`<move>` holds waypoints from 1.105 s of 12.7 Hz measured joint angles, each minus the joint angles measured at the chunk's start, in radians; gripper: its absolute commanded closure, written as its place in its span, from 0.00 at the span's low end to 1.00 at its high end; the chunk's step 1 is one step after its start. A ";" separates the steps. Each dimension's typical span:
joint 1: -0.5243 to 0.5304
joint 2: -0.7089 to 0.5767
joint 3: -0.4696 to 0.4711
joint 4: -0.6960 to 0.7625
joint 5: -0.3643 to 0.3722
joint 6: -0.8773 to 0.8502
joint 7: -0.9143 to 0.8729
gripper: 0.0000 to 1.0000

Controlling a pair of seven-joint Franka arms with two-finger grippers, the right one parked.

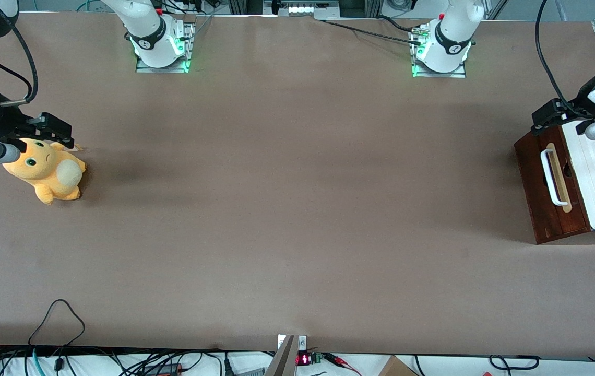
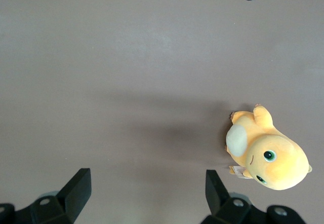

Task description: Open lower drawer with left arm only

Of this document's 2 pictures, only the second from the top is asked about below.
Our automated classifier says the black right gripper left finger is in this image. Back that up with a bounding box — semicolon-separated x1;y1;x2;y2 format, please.
14;168;92;224

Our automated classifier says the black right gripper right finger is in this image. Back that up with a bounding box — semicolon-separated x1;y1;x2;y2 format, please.
201;169;269;224

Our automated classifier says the orange plush toy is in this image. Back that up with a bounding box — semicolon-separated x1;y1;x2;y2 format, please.
224;103;313;191

